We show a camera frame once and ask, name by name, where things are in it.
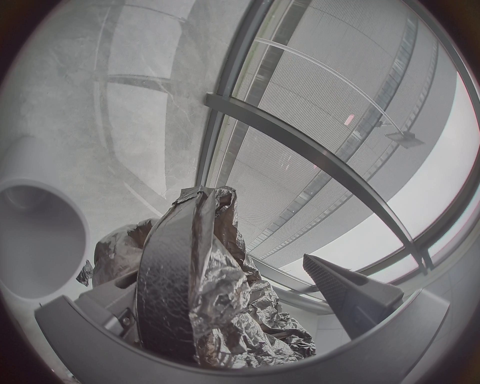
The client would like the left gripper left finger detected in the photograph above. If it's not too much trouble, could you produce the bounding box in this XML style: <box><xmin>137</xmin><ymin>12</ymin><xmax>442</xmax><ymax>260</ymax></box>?
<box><xmin>77</xmin><ymin>269</ymin><xmax>143</xmax><ymax>340</ymax></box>

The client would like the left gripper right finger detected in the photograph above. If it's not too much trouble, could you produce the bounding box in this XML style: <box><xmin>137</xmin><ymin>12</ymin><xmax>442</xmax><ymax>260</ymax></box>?
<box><xmin>302</xmin><ymin>253</ymin><xmax>404</xmax><ymax>343</ymax></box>

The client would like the black plastic bag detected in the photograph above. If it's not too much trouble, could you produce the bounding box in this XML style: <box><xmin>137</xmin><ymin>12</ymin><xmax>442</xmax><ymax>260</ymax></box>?
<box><xmin>77</xmin><ymin>184</ymin><xmax>317</xmax><ymax>370</ymax></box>

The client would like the white trash bin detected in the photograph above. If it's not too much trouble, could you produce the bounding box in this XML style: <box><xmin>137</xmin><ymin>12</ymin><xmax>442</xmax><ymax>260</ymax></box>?
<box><xmin>0</xmin><ymin>137</ymin><xmax>91</xmax><ymax>301</ymax></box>

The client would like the window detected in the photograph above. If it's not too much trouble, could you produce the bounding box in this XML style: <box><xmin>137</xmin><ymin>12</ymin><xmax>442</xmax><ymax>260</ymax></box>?
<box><xmin>195</xmin><ymin>0</ymin><xmax>480</xmax><ymax>304</ymax></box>

